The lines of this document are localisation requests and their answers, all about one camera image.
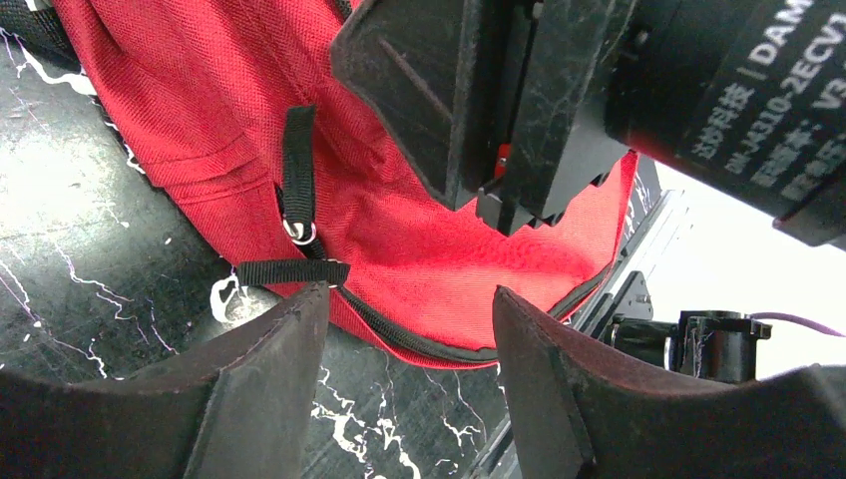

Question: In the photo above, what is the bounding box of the red student backpack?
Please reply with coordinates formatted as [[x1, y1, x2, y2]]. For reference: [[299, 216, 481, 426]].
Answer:
[[1, 1, 638, 369]]

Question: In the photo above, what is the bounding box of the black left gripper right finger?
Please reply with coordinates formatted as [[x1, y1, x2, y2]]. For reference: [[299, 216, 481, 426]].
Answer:
[[493, 286, 845, 478]]

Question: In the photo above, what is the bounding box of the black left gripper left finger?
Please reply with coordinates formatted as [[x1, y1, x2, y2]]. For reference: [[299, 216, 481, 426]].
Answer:
[[1, 283, 329, 478]]

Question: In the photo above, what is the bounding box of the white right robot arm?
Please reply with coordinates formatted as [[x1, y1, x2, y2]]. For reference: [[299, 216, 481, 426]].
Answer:
[[331, 1, 845, 245]]

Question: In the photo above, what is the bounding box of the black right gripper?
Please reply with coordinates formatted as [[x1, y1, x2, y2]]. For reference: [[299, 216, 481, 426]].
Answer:
[[330, 1, 638, 236]]

